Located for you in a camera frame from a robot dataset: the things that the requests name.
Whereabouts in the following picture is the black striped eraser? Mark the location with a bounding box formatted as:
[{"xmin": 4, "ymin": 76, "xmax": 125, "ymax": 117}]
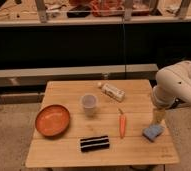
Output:
[{"xmin": 80, "ymin": 135, "xmax": 110, "ymax": 152}]

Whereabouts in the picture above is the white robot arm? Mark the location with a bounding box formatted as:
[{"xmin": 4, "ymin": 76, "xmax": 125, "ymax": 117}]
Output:
[{"xmin": 151, "ymin": 60, "xmax": 191, "ymax": 124}]

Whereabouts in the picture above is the blue sponge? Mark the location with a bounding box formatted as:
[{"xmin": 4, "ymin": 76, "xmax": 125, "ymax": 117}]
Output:
[{"xmin": 142, "ymin": 124, "xmax": 164, "ymax": 142}]

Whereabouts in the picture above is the orange carrot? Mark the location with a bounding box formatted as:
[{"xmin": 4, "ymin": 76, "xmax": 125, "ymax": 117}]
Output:
[{"xmin": 118, "ymin": 108, "xmax": 126, "ymax": 139}]

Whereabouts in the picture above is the wooden table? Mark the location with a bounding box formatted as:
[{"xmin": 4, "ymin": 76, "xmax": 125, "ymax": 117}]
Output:
[{"xmin": 26, "ymin": 80, "xmax": 179, "ymax": 168}]

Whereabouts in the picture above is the white bottle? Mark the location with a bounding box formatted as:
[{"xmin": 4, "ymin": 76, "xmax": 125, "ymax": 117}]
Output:
[{"xmin": 98, "ymin": 82, "xmax": 125, "ymax": 102}]

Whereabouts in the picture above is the orange plate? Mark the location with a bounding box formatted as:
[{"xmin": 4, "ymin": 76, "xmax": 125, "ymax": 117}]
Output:
[{"xmin": 35, "ymin": 104, "xmax": 70, "ymax": 137}]

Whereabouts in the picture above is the black vertical cable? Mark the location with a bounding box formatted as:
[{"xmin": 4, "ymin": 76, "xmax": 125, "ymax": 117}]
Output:
[{"xmin": 122, "ymin": 16, "xmax": 127, "ymax": 80}]

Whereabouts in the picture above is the metal rail beam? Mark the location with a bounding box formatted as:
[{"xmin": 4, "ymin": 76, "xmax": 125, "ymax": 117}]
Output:
[{"xmin": 0, "ymin": 64, "xmax": 158, "ymax": 87}]

